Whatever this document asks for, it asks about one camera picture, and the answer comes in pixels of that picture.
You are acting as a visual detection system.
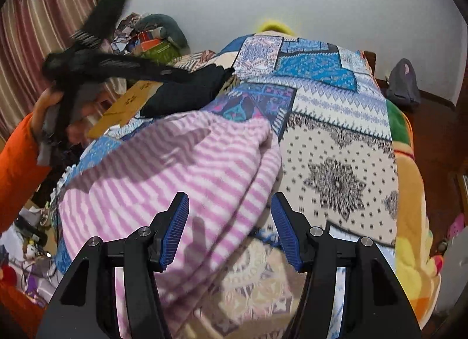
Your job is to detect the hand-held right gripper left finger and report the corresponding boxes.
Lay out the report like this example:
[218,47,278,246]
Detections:
[37,191,191,339]

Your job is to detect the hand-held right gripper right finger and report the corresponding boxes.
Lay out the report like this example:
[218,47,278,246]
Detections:
[271,192,423,339]

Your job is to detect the orange yellow fleece blanket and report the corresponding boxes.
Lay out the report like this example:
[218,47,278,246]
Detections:
[360,50,445,328]

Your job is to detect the white suitcase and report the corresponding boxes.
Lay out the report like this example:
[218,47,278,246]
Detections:
[437,229,468,310]

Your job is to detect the person's left hand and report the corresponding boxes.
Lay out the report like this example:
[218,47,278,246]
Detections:
[32,87,110,144]

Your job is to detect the black garment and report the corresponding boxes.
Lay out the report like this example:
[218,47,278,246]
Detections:
[141,65,235,118]

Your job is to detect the pink clog shoe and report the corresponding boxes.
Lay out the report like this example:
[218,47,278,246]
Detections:
[448,213,467,239]

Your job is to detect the pink white striped pants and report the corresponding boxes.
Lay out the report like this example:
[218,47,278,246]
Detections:
[58,110,282,339]

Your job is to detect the striped pink brown curtain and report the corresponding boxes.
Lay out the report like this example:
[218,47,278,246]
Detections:
[0,0,112,135]

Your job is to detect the blue patchwork quilt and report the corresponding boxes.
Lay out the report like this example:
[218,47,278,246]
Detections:
[55,32,399,339]

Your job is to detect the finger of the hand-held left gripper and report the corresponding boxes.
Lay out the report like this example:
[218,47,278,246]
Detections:
[104,54,192,84]

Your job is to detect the yellow plush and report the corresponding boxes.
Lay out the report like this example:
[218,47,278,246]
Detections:
[256,19,298,36]

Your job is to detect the person's orange jacket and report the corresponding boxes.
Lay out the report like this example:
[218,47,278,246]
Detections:
[0,266,48,339]

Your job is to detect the grey backpack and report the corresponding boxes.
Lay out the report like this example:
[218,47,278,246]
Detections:
[386,58,421,106]

